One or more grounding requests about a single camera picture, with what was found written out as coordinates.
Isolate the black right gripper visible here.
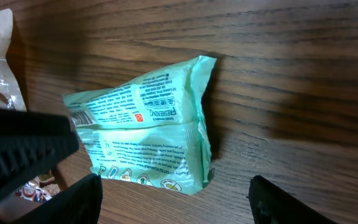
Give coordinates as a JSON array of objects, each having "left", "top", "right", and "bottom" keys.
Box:
[{"left": 0, "top": 109, "right": 103, "bottom": 224}]

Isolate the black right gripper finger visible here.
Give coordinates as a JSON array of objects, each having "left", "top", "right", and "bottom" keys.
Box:
[{"left": 248, "top": 175, "right": 336, "bottom": 224}]

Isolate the teal tissue packet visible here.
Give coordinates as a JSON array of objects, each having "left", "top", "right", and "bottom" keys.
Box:
[{"left": 63, "top": 55, "right": 216, "bottom": 195}]

